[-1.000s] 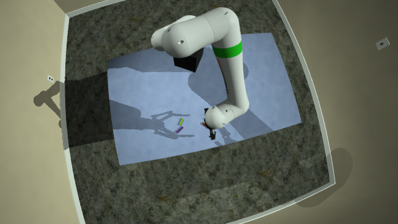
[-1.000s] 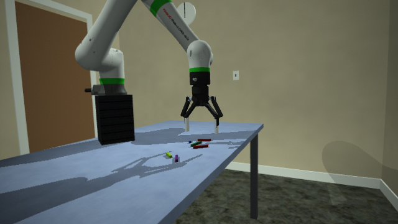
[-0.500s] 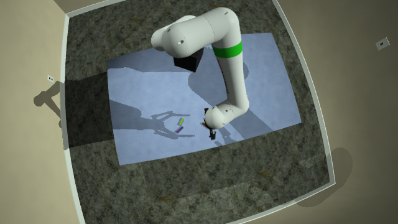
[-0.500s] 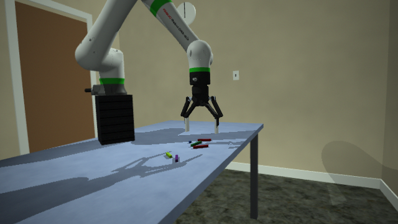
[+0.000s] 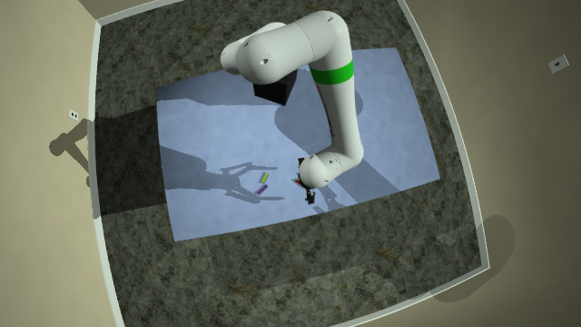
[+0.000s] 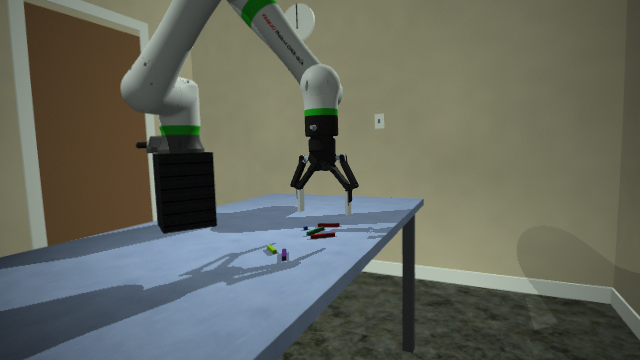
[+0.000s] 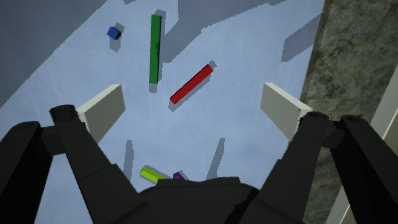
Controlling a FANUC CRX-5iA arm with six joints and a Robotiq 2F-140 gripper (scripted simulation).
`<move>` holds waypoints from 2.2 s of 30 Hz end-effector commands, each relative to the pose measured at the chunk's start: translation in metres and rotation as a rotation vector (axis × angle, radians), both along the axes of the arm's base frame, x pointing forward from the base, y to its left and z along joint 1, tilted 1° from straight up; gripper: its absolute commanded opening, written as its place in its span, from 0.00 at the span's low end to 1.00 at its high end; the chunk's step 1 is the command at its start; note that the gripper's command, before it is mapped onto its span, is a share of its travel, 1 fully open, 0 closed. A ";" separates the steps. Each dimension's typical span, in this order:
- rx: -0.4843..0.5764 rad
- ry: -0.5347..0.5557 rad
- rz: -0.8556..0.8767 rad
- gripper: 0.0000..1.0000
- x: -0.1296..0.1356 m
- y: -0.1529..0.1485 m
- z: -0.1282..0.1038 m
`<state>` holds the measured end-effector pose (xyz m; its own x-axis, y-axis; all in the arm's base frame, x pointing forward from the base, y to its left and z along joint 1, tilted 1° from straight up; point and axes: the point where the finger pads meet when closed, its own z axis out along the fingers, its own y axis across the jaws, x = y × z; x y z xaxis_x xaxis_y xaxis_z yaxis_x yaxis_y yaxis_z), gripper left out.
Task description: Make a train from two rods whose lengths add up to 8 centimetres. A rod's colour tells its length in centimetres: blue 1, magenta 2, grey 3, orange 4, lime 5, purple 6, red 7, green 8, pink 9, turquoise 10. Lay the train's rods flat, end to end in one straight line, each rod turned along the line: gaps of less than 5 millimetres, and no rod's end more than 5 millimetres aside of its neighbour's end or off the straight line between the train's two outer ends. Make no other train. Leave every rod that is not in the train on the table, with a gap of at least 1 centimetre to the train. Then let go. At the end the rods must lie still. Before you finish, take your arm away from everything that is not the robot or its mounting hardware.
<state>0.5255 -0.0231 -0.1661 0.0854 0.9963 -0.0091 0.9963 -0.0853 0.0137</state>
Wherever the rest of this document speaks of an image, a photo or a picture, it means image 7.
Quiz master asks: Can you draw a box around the red rod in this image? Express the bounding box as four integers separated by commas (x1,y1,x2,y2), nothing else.
170,64,213,104

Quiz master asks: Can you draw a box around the purple rod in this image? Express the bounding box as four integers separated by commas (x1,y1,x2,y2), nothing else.
173,172,184,179

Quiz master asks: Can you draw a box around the small blue cube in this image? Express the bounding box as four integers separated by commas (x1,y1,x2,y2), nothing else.
107,27,121,40

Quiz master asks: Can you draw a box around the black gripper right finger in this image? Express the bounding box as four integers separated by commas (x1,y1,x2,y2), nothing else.
238,83,398,224

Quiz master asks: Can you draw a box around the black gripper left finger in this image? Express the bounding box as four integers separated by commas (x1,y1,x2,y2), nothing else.
0,84,165,224

